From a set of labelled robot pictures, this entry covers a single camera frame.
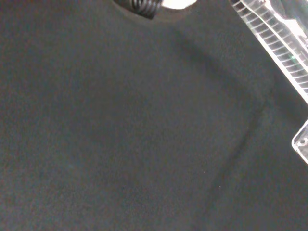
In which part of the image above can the black bench cloth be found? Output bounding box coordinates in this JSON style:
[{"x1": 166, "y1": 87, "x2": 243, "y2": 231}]
[{"x1": 0, "y1": 0, "x2": 308, "y2": 231}]

